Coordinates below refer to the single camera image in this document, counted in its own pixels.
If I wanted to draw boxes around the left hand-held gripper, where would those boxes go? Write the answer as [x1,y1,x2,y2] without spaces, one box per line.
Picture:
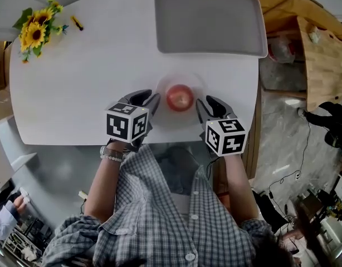
[105,89,162,153]

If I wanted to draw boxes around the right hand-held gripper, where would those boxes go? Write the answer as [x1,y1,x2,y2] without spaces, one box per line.
[195,95,248,158]

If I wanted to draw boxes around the white round plate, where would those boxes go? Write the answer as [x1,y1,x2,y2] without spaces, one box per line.
[155,72,208,128]

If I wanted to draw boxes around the red apple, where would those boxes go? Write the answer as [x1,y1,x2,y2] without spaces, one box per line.
[165,83,195,112]

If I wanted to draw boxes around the person's right forearm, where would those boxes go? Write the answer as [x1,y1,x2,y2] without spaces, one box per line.
[223,152,260,225]

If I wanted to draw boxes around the person's left forearm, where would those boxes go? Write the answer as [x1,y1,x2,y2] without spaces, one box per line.
[84,139,127,224]

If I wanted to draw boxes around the wooden panel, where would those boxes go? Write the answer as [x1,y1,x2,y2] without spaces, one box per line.
[241,89,263,181]

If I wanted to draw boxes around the gray wristwatch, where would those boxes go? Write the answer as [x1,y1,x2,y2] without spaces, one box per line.
[99,145,125,157]

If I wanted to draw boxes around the gray rectangular tray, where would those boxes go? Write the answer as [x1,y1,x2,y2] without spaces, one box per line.
[154,0,269,59]

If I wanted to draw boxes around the clear plastic bag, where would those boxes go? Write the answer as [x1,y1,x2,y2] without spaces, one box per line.
[267,34,299,64]

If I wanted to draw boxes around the yellow utility knife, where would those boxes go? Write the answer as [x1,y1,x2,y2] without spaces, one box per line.
[70,15,85,32]

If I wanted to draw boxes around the black bag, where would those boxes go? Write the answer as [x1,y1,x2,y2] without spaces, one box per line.
[251,189,289,233]

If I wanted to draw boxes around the wooden table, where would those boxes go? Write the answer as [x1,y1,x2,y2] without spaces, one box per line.
[296,16,342,112]

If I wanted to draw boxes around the checked shirt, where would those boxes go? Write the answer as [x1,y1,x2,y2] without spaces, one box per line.
[41,143,276,267]

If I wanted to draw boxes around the small white object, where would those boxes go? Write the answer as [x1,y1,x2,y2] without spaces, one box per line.
[308,26,321,45]

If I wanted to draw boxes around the artificial sunflowers in white vase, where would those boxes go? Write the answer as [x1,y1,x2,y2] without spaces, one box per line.
[12,0,70,64]

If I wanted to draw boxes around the cluttered black equipment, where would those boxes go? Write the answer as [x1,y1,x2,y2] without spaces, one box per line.
[297,174,342,250]

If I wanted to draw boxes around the white cabinet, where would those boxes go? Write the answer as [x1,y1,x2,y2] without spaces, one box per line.
[0,115,38,199]

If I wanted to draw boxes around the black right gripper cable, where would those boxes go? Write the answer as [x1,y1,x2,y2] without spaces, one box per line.
[205,155,218,178]

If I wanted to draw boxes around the white bead bracelet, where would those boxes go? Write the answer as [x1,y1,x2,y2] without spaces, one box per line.
[100,154,124,163]

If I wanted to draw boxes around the black wire rack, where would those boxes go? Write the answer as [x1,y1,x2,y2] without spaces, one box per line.
[2,217,54,264]

